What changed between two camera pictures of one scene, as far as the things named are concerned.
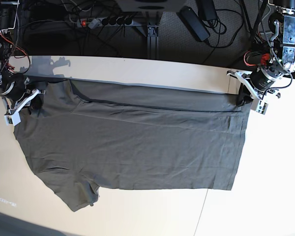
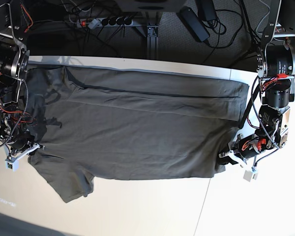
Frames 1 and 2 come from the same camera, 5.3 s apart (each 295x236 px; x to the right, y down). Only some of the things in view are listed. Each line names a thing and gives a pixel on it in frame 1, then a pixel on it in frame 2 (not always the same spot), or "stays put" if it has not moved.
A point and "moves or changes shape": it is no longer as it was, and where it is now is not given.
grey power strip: [93, 23] stays put
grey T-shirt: [84, 135] moves or changes shape
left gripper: [16, 90] to [23, 144]
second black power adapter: [206, 10] stays put
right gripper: [259, 82] to [243, 148]
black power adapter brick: [188, 15] stays put
